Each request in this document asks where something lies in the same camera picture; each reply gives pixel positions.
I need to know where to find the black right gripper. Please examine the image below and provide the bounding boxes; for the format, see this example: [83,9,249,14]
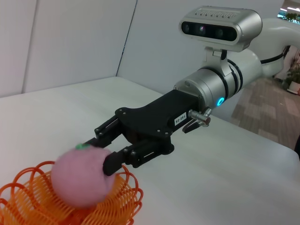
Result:
[84,90,202,177]

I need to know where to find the pink plush peach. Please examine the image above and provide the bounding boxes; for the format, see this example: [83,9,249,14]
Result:
[51,143,115,209]

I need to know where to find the orange plastic wire basket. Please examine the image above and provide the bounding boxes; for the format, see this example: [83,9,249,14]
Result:
[0,160,144,225]

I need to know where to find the green potted plant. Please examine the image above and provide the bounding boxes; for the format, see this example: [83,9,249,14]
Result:
[285,57,300,94]

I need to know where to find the green hanging plant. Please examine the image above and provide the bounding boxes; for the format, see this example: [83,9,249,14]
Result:
[283,13,300,24]

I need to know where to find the silver gripper cable connector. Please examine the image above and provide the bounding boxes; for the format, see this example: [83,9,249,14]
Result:
[188,107,211,127]

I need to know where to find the silver camera mount bracket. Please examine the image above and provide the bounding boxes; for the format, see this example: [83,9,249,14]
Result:
[202,46,233,77]

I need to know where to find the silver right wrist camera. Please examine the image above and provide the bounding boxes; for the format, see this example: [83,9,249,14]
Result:
[179,7,263,52]

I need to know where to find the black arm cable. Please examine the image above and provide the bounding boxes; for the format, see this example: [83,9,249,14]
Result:
[259,52,285,64]

